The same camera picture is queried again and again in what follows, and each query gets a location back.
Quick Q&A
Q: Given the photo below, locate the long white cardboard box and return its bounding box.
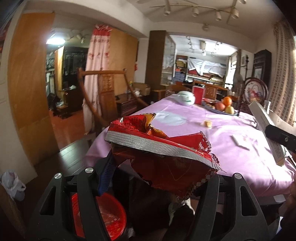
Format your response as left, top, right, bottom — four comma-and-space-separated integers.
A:
249, 101, 287, 166

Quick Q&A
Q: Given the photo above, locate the white floral napkin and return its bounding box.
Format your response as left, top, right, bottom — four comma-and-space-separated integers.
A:
231, 134, 251, 150

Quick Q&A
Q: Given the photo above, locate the red snack bag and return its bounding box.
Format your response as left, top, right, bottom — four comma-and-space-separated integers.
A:
105, 113, 221, 200

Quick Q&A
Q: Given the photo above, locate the silver metal bottle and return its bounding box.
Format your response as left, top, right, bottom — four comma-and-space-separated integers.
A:
263, 100, 271, 114

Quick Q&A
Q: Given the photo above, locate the red plastic mesh basket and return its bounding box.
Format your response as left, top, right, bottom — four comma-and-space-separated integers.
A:
71, 193, 126, 240

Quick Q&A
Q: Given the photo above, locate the purple tablecloth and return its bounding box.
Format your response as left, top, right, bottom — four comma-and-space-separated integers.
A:
84, 93, 296, 197

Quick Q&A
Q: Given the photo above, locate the round embroidered screen ornament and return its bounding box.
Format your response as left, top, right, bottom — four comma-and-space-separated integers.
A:
238, 77, 268, 114

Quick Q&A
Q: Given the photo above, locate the yellow pear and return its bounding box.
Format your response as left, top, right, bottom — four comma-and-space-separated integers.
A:
224, 106, 235, 114

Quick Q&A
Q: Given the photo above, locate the bin with white bag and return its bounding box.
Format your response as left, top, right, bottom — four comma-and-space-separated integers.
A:
1, 171, 26, 201

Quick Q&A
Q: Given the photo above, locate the orange fruit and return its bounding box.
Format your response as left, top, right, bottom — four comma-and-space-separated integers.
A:
222, 96, 232, 107

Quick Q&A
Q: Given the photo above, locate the red apple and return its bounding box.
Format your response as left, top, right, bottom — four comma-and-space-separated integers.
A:
215, 102, 226, 112

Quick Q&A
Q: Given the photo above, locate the small yellow pastry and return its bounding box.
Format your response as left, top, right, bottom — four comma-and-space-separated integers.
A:
204, 120, 212, 128

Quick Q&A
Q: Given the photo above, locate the blue fruit plate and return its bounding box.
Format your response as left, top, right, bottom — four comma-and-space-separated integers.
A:
202, 101, 238, 116

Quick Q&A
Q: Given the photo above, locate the red white box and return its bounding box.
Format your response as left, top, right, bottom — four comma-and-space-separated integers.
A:
192, 86, 205, 105

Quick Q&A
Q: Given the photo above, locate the wooden chair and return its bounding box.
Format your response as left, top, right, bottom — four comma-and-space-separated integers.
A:
77, 68, 148, 134

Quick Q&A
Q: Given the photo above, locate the white ceramic lidded jar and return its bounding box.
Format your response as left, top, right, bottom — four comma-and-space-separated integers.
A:
174, 90, 195, 106

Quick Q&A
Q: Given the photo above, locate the pink floral curtain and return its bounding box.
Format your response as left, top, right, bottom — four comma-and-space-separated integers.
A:
82, 25, 112, 133

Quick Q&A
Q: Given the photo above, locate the dark wooden display cabinet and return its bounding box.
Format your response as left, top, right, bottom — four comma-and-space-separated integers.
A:
145, 31, 176, 90

